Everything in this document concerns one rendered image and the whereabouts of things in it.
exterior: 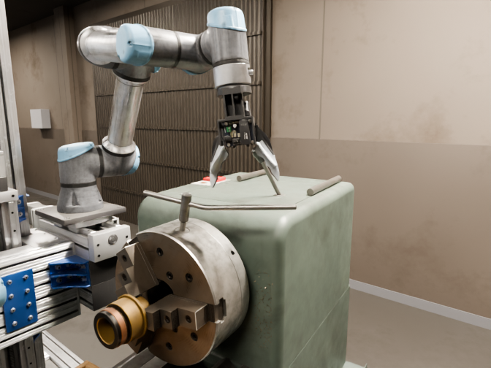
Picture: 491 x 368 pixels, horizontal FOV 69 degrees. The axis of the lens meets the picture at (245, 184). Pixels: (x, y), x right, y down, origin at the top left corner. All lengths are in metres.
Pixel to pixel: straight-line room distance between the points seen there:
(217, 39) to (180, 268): 0.47
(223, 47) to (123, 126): 0.63
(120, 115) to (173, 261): 0.63
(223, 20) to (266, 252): 0.50
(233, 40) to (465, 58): 2.36
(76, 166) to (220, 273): 0.73
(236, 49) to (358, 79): 2.44
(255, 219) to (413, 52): 2.37
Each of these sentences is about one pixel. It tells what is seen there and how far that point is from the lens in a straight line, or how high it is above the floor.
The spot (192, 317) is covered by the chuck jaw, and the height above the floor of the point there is 1.10.
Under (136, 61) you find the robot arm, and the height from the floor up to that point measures 1.59.
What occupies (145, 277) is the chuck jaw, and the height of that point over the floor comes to 1.14.
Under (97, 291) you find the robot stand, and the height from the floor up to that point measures 0.91.
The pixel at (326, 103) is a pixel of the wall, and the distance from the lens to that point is 3.23.
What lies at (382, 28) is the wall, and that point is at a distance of 3.13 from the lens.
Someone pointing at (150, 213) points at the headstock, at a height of 1.21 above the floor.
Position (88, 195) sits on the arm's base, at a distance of 1.34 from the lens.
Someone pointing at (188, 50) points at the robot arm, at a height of 1.62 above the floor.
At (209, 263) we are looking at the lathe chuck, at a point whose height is 1.18.
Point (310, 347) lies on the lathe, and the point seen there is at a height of 0.83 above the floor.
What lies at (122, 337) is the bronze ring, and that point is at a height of 1.07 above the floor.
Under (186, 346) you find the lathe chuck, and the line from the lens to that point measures 0.86.
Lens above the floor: 1.48
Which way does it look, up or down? 10 degrees down
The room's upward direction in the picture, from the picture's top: straight up
